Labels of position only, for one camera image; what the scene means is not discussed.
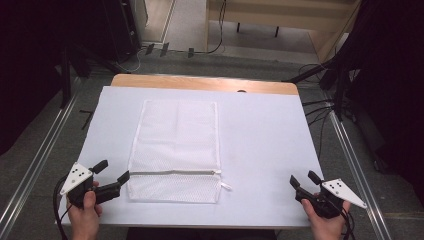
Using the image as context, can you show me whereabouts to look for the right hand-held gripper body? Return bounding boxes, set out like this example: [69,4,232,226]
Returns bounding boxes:
[294,178,368,220]

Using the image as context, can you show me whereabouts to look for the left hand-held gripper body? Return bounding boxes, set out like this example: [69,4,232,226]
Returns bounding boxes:
[59,162,122,210]

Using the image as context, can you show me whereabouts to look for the white mesh laundry bag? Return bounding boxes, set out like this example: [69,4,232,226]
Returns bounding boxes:
[126,99,233,205]

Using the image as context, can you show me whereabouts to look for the person's right hand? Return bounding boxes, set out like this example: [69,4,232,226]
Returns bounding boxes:
[301,193,352,235]

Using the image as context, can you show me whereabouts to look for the person's left hand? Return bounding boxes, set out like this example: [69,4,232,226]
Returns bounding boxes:
[66,180,104,235]

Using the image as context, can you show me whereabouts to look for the white table cover sheet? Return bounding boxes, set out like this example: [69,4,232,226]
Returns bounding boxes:
[58,85,325,230]

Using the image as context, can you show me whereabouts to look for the black metal stand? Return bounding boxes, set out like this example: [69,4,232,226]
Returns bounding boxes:
[59,44,74,110]

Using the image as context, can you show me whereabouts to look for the black curtain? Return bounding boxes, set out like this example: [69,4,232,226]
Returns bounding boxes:
[343,0,424,208]
[0,0,142,157]

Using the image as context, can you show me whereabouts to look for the wooden table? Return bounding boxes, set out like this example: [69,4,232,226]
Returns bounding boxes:
[110,73,300,96]

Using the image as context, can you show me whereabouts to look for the light wooden bench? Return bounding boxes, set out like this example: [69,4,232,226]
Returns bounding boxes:
[204,0,363,64]

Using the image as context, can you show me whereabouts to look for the metal floor rail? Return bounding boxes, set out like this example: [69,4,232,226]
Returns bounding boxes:
[0,77,81,236]
[328,103,393,240]

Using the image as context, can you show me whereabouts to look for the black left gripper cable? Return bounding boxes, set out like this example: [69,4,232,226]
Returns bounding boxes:
[52,175,74,240]

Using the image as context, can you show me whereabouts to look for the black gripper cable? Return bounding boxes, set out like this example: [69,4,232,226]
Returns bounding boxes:
[52,175,74,240]
[339,205,357,240]

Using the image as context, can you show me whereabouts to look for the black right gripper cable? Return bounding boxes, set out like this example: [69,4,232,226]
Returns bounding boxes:
[339,205,357,240]

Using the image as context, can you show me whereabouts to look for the black floor cables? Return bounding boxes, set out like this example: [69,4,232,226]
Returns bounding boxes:
[298,63,335,162]

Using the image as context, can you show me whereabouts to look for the white floor cable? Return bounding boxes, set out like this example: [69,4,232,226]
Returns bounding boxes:
[114,45,149,74]

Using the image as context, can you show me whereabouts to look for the black hanging cable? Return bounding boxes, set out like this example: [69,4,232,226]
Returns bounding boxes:
[191,0,228,56]

